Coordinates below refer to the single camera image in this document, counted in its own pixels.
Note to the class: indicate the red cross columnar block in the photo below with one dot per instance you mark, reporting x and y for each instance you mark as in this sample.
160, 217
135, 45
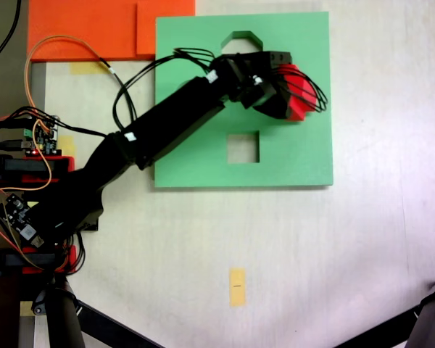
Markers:
299, 92

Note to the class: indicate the black circuit board with chip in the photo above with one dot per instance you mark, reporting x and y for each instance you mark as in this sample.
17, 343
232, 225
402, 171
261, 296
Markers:
20, 217

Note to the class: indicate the black tripod brace bar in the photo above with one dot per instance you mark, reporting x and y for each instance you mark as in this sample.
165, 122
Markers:
116, 331
380, 331

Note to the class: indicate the orange flat block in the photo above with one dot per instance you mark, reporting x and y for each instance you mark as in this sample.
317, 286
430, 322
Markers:
87, 29

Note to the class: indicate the circuit board with green terminal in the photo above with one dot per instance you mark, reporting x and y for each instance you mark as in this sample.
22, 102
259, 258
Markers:
41, 136

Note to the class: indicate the green shape hole board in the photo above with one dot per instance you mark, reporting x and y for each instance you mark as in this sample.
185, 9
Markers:
293, 159

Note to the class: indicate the yellow tape strip with dash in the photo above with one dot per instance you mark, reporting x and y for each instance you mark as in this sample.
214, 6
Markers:
237, 286

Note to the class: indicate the black tripod leg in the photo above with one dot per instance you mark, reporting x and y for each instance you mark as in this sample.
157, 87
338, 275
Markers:
429, 326
63, 319

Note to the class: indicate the yellow masking tape piece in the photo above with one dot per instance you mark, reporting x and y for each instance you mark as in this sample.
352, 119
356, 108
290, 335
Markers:
26, 308
87, 67
67, 146

